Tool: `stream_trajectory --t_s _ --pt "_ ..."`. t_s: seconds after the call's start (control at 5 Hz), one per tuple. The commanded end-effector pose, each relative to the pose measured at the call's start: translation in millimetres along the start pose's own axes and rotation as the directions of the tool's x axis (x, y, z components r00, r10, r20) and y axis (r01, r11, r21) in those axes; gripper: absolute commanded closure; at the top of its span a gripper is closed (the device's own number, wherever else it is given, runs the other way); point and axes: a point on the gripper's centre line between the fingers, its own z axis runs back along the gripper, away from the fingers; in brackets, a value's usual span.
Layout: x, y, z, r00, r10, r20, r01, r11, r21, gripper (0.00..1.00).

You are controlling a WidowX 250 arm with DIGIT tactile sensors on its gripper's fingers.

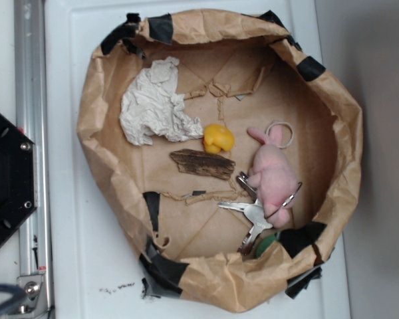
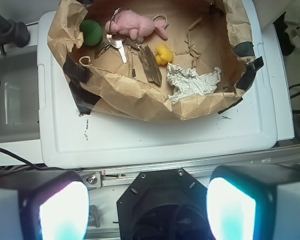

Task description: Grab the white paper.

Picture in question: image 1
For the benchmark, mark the white tray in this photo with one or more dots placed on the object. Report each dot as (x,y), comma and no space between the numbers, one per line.
(96,273)

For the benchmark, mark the green round object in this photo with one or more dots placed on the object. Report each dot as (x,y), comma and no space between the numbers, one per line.
(264,245)

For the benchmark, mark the crumpled white paper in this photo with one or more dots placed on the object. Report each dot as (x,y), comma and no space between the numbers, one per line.
(151,106)

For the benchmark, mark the silver key pointing down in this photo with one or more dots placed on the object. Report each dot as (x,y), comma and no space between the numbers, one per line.
(255,214)

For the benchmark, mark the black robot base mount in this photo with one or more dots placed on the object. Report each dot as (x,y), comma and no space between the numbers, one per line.
(17,182)

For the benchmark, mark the silver key pointing left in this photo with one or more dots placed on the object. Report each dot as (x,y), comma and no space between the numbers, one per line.
(241,207)

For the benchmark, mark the aluminium extrusion rail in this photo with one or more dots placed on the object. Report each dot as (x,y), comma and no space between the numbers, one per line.
(35,248)

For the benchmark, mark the brown paper bag bin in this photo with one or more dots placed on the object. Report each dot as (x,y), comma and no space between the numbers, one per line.
(238,71)

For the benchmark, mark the yellow rubber duck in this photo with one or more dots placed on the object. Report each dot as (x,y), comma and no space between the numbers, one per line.
(217,138)

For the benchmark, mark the silver nail clipper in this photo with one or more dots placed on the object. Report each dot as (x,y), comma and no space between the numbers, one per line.
(242,179)

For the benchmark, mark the pink plush bunny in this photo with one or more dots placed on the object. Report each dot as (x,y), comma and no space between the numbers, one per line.
(272,176)

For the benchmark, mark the white elastic loop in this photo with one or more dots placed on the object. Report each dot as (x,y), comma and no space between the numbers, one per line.
(285,125)

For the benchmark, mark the dark wood piece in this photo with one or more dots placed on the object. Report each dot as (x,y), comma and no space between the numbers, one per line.
(203,164)

